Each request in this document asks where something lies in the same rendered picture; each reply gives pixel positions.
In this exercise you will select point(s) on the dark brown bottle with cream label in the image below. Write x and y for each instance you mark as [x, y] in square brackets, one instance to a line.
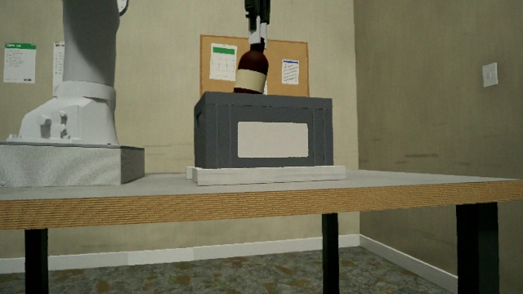
[252, 70]

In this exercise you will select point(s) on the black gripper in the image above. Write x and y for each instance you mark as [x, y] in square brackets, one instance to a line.
[258, 19]

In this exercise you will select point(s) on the dark grey crate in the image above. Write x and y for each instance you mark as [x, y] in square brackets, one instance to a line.
[242, 130]

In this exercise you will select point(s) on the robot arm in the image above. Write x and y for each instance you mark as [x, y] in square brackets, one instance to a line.
[83, 105]

